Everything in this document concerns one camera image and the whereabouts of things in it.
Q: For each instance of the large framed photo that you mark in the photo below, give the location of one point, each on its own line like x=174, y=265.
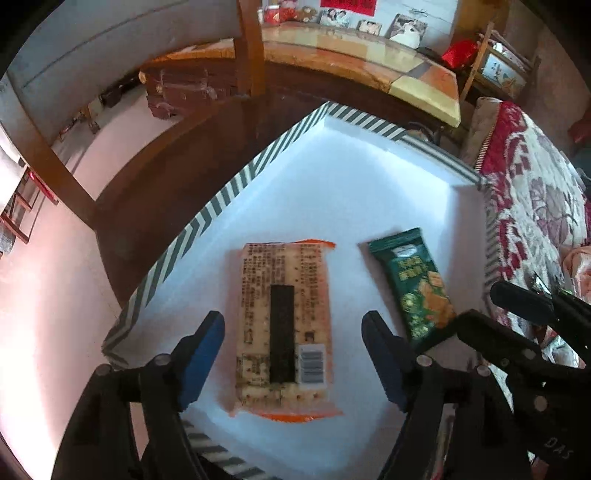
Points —
x=408, y=28

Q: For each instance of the orange-edged cracker pack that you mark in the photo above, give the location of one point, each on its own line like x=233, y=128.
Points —
x=258, y=286

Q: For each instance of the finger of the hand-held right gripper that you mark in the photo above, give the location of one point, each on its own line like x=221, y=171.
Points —
x=508, y=341
x=531, y=300

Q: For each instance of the glossy wooden table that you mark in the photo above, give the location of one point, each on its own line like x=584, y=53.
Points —
x=351, y=60

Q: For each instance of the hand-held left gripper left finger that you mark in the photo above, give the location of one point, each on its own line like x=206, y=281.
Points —
x=203, y=355

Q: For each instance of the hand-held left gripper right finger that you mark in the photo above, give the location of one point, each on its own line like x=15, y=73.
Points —
x=383, y=355

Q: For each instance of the red and white floral blanket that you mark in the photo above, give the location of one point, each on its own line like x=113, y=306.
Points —
x=531, y=184

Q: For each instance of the red gift bag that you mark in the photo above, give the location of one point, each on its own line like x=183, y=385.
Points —
x=459, y=53

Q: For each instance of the brown plush toy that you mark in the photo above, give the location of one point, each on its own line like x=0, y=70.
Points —
x=305, y=14

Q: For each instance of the dark green snack bar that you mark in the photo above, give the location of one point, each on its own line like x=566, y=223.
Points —
x=415, y=277

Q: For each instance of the red wall banner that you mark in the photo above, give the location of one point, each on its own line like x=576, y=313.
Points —
x=346, y=3

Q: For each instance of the black box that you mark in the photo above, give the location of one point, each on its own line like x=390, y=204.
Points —
x=111, y=97

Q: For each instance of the wooden chair with grey backrest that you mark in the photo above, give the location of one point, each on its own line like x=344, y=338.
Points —
x=92, y=55

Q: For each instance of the white box with striped rim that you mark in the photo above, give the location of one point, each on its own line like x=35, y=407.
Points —
x=346, y=184

